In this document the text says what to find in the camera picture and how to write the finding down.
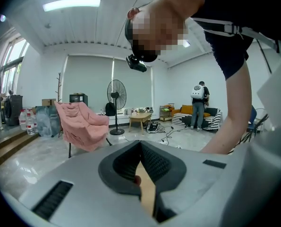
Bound person's dark clothed body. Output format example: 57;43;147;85
192;0;281;81

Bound brown cardboard box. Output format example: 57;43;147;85
41;98;57;107

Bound small black cabinet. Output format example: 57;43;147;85
69;93;89;104

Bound group of small bottles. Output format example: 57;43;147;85
123;106;141;116

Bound tall window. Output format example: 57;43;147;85
0;37;29;97

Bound grey shoulder harness strap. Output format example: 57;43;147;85
193;17;281;54

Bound black white striped sofa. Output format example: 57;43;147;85
171;105;222;131

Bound black floor equipment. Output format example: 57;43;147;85
146;122;166;134

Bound person's head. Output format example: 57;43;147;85
125;0;206;64

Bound black washing machine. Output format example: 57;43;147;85
3;95;24;127

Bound wooden coat rack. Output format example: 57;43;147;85
55;72;63;103

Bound pink padded armchair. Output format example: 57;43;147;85
54;101;113;158

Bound grey marbled slab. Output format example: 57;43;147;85
35;105;61;138

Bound person's right forearm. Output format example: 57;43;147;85
200;61;253;155

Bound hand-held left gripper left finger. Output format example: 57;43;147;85
19;140;156;227

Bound black backpack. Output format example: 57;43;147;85
105;101;117;117

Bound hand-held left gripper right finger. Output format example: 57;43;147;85
140;140;244;227

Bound yellow wire shelf rack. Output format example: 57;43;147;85
159;103;175;122

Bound wooden steps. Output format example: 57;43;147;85
0;129;40;166

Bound black cable tangle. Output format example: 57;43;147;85
159;124;188;145

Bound grey roller blind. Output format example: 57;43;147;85
113;58;153;110
62;54;114;114

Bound black head-mounted camera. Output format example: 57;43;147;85
126;54;148;73

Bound blue chair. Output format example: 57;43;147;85
247;105;258;134

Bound black standing fan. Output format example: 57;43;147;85
107;79;128;136

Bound low wooden table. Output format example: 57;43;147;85
128;112;153;135

